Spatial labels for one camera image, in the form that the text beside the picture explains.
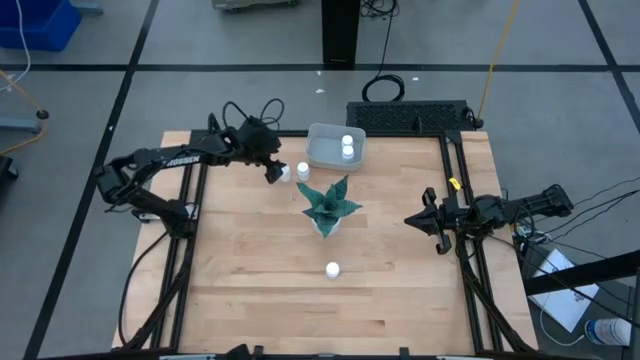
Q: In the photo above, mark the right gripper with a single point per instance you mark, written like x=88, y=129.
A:
x=452, y=217

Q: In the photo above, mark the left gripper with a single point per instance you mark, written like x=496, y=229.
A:
x=257, y=142

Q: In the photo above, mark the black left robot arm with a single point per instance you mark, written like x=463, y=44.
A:
x=165, y=160

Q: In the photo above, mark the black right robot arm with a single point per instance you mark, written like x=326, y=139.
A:
x=540, y=202

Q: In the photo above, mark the white plastic basket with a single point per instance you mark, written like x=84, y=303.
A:
x=325, y=150

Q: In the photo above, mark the yellow tag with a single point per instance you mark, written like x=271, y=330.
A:
x=455, y=184

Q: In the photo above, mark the green snake plant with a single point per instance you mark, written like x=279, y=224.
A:
x=327, y=205

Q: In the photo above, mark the white round plant pot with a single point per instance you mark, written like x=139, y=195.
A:
x=338, y=227

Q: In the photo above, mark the black perforated computer case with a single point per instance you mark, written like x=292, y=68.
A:
x=405, y=116

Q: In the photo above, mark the black clamp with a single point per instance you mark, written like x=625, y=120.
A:
x=404, y=354
x=242, y=352

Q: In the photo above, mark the silver aluminium strip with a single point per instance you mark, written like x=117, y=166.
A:
x=457, y=357
x=195, y=357

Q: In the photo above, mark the black pillar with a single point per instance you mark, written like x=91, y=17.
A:
x=341, y=30

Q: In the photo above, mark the white paper box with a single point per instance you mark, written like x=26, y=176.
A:
x=565, y=300

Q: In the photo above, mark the black metal beam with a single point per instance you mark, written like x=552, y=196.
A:
x=580, y=274

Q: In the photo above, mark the grey cart base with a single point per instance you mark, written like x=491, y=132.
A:
x=255, y=4

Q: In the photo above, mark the clear plastic water bottle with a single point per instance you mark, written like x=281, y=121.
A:
x=610, y=331

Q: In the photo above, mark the grey floor plate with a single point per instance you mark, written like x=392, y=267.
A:
x=20, y=125

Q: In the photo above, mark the blue plastic bin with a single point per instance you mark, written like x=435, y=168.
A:
x=40, y=22

